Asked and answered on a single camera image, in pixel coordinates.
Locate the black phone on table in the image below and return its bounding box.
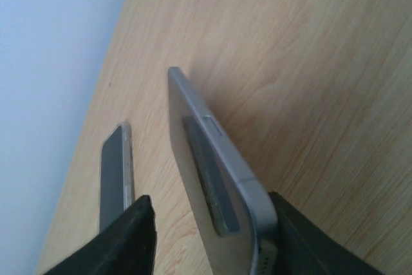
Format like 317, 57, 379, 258
99, 122, 135, 232

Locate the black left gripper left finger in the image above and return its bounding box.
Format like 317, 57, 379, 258
46, 195, 157, 275

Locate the white phone face down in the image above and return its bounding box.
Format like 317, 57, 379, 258
167, 67, 277, 274

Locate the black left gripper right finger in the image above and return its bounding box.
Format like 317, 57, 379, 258
269, 192, 381, 274

